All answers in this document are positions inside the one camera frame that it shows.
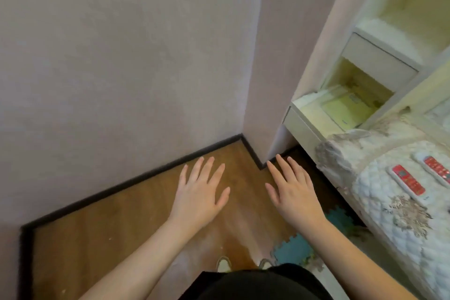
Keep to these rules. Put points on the person's right middle finger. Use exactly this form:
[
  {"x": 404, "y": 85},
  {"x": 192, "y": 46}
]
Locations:
[{"x": 284, "y": 168}]

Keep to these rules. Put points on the white quilted floral bed cover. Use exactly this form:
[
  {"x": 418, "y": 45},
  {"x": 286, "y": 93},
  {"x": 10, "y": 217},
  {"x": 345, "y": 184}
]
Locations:
[{"x": 404, "y": 226}]

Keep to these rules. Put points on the person's right forearm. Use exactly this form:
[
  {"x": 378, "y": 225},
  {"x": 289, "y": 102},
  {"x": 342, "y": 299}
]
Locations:
[{"x": 355, "y": 261}]

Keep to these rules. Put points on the person's black clothing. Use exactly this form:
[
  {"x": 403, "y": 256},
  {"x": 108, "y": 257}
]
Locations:
[{"x": 260, "y": 284}]

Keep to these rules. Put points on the white cabinet drawer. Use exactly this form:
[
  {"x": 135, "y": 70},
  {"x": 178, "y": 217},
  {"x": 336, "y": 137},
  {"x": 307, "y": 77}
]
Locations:
[{"x": 378, "y": 62}]

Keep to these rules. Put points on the person's right shoe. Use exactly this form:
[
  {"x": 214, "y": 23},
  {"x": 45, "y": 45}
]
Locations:
[{"x": 266, "y": 264}]

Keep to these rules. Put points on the white red remote control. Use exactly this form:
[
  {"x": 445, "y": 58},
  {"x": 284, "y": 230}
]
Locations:
[
  {"x": 407, "y": 179},
  {"x": 436, "y": 167}
]

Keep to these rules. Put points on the person's right little finger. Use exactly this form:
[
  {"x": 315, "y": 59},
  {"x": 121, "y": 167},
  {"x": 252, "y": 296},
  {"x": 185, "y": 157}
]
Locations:
[{"x": 307, "y": 176}]

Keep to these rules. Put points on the person's left little finger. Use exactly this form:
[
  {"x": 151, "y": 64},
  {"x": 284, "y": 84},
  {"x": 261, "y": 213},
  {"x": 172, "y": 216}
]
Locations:
[{"x": 183, "y": 176}]

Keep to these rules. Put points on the blue foam puzzle mat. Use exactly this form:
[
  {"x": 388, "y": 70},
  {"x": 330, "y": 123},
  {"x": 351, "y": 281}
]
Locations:
[{"x": 295, "y": 250}]

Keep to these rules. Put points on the black baseboard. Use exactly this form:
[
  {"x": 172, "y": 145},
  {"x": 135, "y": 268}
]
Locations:
[{"x": 140, "y": 178}]

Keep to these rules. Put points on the person's left thumb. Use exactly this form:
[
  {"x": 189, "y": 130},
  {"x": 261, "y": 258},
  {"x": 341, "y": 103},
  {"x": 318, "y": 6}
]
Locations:
[{"x": 223, "y": 197}]

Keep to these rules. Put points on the white bedside cabinet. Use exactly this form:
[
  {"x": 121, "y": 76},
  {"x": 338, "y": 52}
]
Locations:
[{"x": 386, "y": 29}]

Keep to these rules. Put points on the person's shoe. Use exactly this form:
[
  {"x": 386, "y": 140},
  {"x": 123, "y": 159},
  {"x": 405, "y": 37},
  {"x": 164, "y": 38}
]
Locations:
[
  {"x": 223, "y": 264},
  {"x": 266, "y": 264}
]

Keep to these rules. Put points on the person's left hand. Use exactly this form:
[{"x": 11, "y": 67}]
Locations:
[{"x": 197, "y": 201}]

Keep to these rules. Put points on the person's left forearm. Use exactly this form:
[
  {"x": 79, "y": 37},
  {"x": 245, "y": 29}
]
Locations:
[{"x": 140, "y": 257}]

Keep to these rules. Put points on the yellow booklet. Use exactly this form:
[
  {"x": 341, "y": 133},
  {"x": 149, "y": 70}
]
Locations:
[{"x": 348, "y": 110}]

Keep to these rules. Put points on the person's left shoe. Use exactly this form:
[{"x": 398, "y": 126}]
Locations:
[{"x": 223, "y": 264}]

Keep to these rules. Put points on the person's left middle finger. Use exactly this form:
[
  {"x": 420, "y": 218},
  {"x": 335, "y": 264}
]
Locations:
[{"x": 207, "y": 169}]

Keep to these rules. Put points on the person's right thumb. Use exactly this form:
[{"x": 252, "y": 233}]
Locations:
[{"x": 272, "y": 193}]

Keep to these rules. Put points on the person's right hand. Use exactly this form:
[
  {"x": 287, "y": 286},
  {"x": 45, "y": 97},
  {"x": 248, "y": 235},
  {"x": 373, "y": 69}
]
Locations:
[{"x": 298, "y": 201}]

